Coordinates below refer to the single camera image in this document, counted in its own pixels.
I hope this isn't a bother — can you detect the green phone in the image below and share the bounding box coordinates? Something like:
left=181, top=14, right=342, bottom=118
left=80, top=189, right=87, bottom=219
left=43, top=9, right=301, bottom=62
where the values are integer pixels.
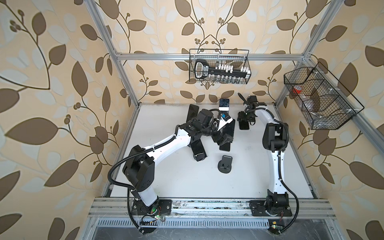
left=190, top=140, right=207, bottom=162

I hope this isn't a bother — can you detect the black phone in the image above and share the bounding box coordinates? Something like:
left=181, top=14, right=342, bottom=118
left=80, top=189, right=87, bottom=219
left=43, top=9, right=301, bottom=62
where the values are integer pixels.
left=239, top=121, right=250, bottom=130

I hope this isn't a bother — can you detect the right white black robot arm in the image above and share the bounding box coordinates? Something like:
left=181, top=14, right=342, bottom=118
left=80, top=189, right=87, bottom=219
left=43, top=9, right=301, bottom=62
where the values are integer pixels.
left=238, top=93, right=297, bottom=216

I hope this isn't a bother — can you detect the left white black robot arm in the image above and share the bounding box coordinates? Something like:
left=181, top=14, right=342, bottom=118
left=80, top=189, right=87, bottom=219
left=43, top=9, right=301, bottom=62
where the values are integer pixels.
left=108, top=109, right=234, bottom=207

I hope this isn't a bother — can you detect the front right black stand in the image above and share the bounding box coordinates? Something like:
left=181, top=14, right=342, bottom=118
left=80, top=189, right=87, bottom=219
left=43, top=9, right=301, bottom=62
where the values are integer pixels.
left=218, top=155, right=233, bottom=174

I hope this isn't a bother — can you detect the back right phone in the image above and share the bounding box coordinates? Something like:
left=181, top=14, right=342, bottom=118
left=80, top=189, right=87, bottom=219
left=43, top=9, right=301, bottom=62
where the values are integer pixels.
left=219, top=98, right=230, bottom=114

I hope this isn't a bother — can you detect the back left phone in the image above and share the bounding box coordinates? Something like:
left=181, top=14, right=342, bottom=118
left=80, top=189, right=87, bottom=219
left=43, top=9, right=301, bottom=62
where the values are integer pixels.
left=186, top=104, right=200, bottom=123

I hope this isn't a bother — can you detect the red capped clear item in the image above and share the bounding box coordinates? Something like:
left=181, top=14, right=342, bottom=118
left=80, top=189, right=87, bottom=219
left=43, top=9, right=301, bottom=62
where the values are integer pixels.
left=292, top=85, right=303, bottom=96

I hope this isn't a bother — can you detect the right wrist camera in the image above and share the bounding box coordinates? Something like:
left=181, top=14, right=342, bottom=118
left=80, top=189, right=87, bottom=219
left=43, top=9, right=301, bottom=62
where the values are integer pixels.
left=246, top=96, right=267, bottom=110

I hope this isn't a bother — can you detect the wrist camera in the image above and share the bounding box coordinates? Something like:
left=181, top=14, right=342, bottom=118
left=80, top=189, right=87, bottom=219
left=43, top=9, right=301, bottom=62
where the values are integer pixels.
left=216, top=112, right=234, bottom=131
left=246, top=96, right=267, bottom=110

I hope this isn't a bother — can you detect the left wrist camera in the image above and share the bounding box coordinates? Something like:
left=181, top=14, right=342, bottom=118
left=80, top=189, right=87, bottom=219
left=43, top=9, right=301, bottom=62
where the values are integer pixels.
left=216, top=112, right=234, bottom=131

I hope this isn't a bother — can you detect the back wire basket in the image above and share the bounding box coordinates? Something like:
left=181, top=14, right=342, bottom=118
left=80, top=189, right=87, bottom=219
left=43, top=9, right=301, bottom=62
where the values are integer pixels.
left=189, top=48, right=252, bottom=85

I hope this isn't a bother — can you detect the wire basket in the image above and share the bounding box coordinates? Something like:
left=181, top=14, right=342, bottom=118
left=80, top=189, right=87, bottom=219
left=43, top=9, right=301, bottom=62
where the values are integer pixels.
left=189, top=48, right=252, bottom=85
left=284, top=62, right=365, bottom=130

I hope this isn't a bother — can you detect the right wire basket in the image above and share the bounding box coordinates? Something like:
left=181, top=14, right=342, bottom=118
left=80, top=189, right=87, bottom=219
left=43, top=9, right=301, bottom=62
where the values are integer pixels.
left=284, top=62, right=365, bottom=130

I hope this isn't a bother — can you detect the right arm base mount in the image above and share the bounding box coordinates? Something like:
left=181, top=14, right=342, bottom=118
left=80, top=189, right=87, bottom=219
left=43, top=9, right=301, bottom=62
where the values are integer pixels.
left=249, top=200, right=293, bottom=217

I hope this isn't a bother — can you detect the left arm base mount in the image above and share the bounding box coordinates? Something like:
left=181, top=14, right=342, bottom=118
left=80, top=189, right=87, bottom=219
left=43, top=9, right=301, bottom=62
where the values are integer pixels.
left=131, top=199, right=173, bottom=216

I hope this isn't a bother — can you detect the front aluminium rail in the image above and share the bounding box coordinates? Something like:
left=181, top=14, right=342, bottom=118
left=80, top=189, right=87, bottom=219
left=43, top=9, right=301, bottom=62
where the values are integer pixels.
left=86, top=196, right=337, bottom=229

